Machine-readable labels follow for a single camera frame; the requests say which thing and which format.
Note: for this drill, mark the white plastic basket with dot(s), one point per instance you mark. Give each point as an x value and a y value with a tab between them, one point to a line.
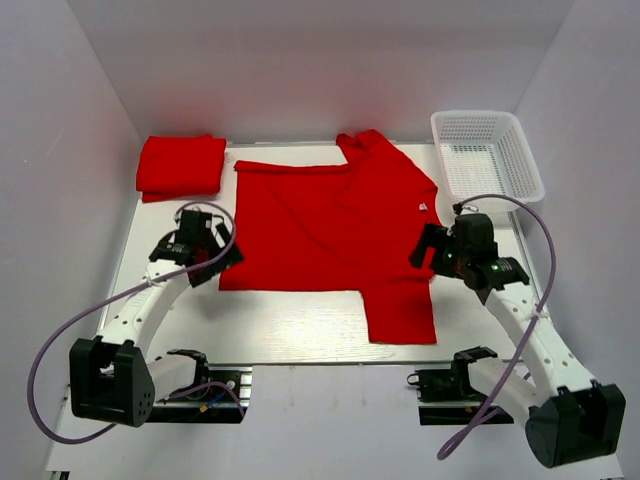
483	153

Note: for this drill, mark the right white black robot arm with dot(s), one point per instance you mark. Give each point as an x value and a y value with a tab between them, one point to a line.
567	415

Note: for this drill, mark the folded red t shirt stack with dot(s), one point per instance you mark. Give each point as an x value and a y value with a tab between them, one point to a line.
177	167

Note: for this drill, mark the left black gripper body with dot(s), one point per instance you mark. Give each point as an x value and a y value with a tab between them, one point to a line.
210	271

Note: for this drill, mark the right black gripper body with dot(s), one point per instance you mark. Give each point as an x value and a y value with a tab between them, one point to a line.
454	257

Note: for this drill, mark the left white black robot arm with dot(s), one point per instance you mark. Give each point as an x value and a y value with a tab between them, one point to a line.
112	379

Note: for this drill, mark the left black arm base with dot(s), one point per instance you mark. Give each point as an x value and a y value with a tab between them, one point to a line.
211	405

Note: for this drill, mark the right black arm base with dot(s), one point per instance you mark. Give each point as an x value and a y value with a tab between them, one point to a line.
445	397

